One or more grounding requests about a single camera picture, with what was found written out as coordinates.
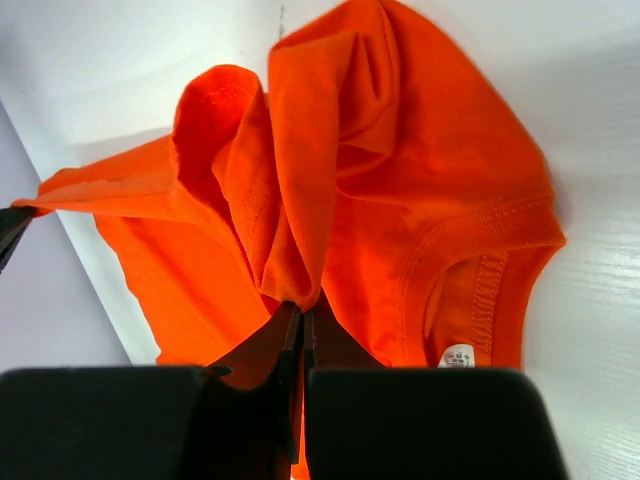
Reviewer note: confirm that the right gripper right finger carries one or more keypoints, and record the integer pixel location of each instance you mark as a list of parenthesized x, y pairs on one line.
[(365, 421)]

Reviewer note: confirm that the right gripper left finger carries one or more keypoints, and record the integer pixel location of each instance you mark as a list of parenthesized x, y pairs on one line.
[(237, 418)]

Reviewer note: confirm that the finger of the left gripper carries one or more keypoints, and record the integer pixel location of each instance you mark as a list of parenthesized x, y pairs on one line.
[(13, 223)]

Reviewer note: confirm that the orange t shirt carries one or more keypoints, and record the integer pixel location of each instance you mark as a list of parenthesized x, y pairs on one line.
[(376, 172)]

